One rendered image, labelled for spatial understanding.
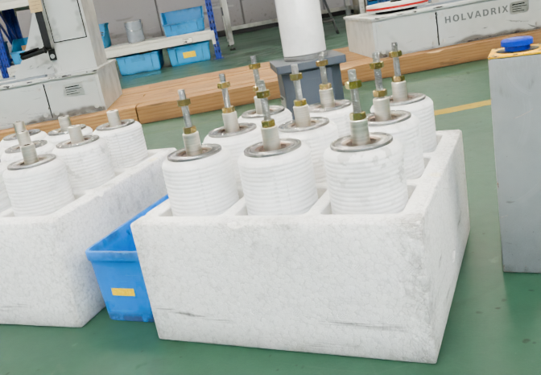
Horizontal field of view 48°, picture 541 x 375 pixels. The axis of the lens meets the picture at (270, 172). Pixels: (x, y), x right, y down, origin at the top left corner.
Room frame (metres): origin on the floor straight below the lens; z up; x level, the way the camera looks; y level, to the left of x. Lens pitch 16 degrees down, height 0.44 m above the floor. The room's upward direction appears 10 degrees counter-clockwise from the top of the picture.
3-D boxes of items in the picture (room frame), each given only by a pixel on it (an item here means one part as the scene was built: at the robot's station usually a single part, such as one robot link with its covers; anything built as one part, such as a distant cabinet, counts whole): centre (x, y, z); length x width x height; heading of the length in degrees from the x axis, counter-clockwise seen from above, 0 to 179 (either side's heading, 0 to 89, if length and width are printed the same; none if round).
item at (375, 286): (0.86, -0.06, 0.09); 0.39 x 0.39 x 0.18; 64
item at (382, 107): (0.81, -0.17, 0.26); 0.02 x 0.02 x 0.03
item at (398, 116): (0.81, -0.17, 0.25); 0.08 x 0.08 x 0.01
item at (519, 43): (0.80, -0.35, 0.32); 0.04 x 0.04 x 0.02
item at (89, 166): (1.06, 0.33, 0.16); 0.10 x 0.10 x 0.18
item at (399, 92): (0.92, -0.22, 0.26); 0.02 x 0.02 x 0.03
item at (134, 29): (5.53, 0.96, 0.35); 0.16 x 0.15 x 0.19; 93
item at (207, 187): (0.81, 0.10, 0.16); 0.10 x 0.10 x 0.18
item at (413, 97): (0.92, -0.22, 0.25); 0.08 x 0.08 x 0.01
